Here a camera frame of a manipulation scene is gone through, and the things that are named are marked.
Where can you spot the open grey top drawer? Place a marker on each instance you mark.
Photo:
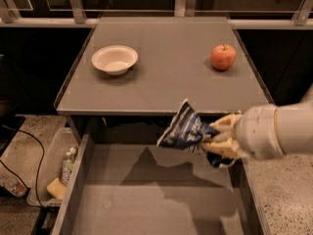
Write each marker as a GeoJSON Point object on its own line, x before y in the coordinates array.
{"type": "Point", "coordinates": [127, 189]}

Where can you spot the white paper bowl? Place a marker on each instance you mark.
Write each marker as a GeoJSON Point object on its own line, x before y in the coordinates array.
{"type": "Point", "coordinates": [115, 59]}

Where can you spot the blue chip bag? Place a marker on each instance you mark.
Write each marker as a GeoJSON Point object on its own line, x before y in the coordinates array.
{"type": "Point", "coordinates": [187, 130]}

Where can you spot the metal railing frame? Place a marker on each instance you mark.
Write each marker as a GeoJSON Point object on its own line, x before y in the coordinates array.
{"type": "Point", "coordinates": [85, 13]}

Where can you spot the plastic bottle in bin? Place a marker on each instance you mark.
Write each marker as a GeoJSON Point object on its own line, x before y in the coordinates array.
{"type": "Point", "coordinates": [68, 164]}

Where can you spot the yellow sponge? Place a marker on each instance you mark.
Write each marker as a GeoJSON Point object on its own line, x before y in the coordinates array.
{"type": "Point", "coordinates": [56, 189]}

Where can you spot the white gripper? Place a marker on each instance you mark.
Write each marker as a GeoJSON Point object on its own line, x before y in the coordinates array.
{"type": "Point", "coordinates": [257, 131]}

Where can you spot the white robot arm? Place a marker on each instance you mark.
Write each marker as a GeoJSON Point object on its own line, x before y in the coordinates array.
{"type": "Point", "coordinates": [295, 127]}

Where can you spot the grey cabinet with top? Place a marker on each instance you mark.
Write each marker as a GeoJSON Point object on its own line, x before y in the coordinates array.
{"type": "Point", "coordinates": [173, 66]}

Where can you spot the plastic bottle on floor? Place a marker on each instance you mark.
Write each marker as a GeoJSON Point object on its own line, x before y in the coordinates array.
{"type": "Point", "coordinates": [13, 185]}

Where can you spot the clear plastic bin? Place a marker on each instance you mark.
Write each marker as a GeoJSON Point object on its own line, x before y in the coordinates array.
{"type": "Point", "coordinates": [51, 168]}

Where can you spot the red apple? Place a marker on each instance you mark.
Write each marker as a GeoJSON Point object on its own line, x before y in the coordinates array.
{"type": "Point", "coordinates": [223, 56]}

